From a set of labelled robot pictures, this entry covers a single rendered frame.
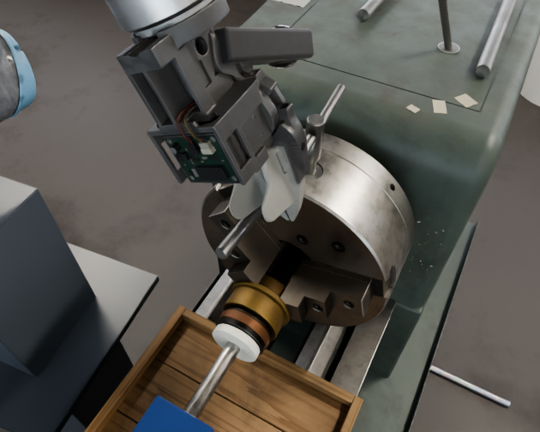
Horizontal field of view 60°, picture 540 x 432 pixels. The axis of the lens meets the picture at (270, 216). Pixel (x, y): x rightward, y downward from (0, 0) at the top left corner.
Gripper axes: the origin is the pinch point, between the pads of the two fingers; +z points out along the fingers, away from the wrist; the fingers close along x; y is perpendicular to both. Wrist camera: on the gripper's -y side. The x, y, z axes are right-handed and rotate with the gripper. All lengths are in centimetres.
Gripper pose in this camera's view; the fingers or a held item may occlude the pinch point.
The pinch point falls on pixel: (290, 204)
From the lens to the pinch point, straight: 45.5
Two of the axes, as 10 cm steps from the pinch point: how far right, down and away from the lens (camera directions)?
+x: 8.0, 0.6, -5.9
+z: 3.8, 7.2, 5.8
